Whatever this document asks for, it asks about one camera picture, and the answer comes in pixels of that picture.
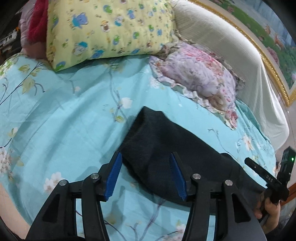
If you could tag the gold framed landscape painting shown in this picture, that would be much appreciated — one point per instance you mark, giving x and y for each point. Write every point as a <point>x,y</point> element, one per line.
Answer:
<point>262,26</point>

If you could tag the dark navy pants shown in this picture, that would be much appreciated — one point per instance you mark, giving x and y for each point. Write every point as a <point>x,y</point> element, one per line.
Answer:
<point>153,137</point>

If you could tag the red fuzzy blanket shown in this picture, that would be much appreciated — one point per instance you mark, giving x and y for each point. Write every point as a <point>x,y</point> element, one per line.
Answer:
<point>37,31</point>

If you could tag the yellow cartoon bear pillow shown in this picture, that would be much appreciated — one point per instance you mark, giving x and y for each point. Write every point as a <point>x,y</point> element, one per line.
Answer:
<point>85,30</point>

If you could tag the person's right hand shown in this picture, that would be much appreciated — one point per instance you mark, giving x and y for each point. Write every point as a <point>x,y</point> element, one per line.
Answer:
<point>273,211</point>

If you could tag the turquoise floral bed sheet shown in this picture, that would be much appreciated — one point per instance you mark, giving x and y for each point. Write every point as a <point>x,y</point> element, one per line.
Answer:
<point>65,125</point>

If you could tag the purple pink floral pillow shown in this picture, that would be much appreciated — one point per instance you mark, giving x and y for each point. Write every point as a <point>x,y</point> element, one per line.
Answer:
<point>200,75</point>

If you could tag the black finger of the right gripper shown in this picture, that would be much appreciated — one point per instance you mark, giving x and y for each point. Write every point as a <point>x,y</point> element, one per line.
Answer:
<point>259,171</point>

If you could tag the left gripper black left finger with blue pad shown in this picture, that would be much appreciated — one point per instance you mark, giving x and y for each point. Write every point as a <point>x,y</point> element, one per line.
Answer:
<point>56,219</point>

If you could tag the white striped padded headboard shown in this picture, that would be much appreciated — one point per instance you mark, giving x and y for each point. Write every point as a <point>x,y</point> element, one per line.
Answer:
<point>208,28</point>

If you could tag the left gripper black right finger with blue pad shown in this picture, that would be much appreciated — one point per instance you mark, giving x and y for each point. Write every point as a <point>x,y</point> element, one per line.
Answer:
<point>234,219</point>

